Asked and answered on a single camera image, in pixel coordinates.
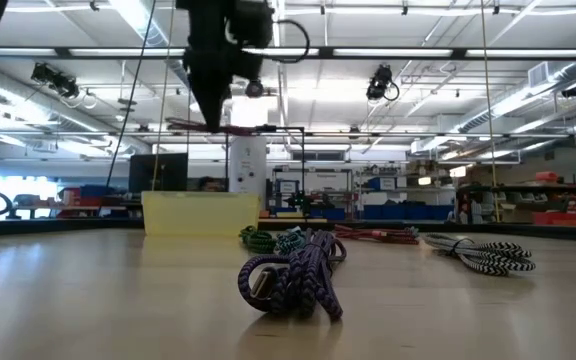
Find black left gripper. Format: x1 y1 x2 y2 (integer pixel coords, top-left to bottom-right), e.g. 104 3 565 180
175 0 265 133

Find yellow translucent plastic bin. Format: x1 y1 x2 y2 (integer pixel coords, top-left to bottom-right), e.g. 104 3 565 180
141 190 262 237

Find dark green braided USB cable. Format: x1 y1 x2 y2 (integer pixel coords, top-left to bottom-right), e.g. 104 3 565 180
239 224 278 255

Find bright teal braided USB cable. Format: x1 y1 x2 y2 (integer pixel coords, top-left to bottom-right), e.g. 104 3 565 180
273 227 314 256

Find purple braided USB cable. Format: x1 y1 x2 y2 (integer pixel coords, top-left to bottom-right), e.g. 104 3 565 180
237 228 348 322

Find red braided USB cable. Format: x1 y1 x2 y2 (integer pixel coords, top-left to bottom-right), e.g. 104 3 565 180
334 223 421 246

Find black white braided USB cable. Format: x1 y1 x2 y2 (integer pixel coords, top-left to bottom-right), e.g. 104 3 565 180
421 232 537 277

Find white pillar cabinet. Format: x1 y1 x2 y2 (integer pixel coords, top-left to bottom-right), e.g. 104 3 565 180
228 135 268 207

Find person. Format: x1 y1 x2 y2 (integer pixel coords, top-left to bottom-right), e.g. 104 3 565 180
198 175 225 194

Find black room monitor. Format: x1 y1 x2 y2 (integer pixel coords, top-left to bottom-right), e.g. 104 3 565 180
128 152 190 195

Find cluttered workbench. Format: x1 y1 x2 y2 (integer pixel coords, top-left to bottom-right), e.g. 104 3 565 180
266 166 362 222

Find red and blue boxes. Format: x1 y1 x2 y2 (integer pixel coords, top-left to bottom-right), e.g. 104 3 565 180
57 184 119 207

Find blue storage bins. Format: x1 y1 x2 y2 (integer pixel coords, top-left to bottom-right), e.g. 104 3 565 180
362 203 455 222

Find overhead LED light bar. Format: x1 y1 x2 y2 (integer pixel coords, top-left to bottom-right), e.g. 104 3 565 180
0 46 576 62

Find storage shelf with bins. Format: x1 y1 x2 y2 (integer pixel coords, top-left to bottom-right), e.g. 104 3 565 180
455 169 576 227

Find black dome camera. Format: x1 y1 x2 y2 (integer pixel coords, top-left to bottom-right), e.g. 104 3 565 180
244 78 266 99

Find black hanging cable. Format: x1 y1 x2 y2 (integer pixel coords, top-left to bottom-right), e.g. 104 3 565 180
105 0 158 188

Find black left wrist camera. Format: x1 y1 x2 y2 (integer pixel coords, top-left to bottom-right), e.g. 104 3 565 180
227 0 275 50

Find black metal tube frame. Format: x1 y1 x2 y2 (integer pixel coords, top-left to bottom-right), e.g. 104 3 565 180
225 124 306 206

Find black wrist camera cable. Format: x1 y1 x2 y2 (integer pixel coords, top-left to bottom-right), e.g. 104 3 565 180
266 18 312 65

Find black hanging camera with cable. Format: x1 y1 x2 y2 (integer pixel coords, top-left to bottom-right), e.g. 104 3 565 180
365 63 401 103

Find black aluminium table frame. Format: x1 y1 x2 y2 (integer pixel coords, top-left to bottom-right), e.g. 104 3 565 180
0 215 576 245

